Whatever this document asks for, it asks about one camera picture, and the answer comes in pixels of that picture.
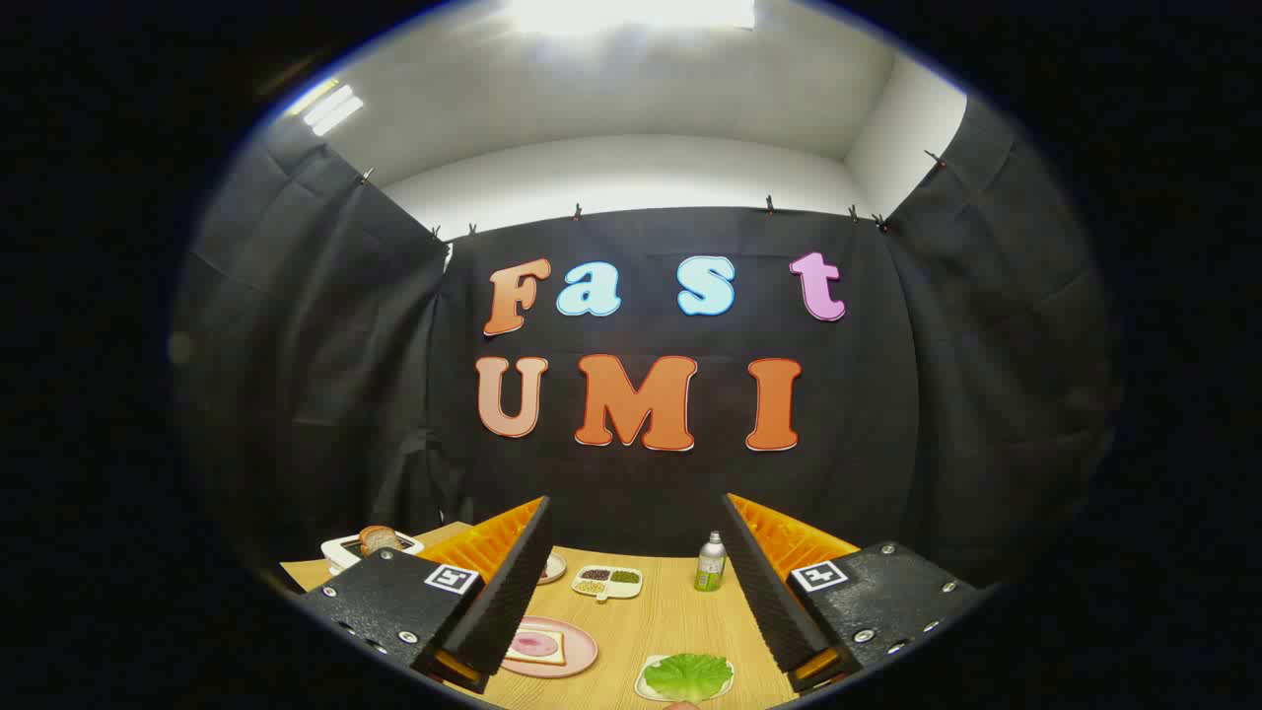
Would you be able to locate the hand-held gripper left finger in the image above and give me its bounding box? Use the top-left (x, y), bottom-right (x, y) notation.
top-left (294, 495), bottom-right (555, 695)

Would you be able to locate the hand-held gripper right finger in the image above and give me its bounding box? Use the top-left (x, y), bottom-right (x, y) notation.
top-left (720, 492), bottom-right (987, 697)

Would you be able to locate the green lettuce leaf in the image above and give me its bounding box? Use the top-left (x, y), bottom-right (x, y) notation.
top-left (643, 653), bottom-right (733, 703)

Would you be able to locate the green and silver bottle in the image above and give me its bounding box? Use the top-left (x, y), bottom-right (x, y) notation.
top-left (694, 532), bottom-right (728, 593)

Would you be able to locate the white bread slice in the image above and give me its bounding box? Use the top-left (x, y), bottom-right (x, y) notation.
top-left (505, 631), bottom-right (568, 666)

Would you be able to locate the pink plate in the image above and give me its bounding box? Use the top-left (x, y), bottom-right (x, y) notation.
top-left (501, 616), bottom-right (599, 678)

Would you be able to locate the white divided dish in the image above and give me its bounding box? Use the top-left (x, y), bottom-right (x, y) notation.
top-left (572, 565), bottom-right (644, 603)

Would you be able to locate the small white plate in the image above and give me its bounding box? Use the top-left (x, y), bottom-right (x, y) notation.
top-left (634, 653), bottom-right (736, 703)

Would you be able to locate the white toaster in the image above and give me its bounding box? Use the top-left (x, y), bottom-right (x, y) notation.
top-left (321, 531), bottom-right (425, 573)

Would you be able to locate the black backdrop cloth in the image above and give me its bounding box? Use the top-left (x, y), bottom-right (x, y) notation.
top-left (173, 94), bottom-right (1120, 593)

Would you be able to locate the ceiling light panel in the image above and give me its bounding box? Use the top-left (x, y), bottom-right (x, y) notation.
top-left (292, 81), bottom-right (365, 137)

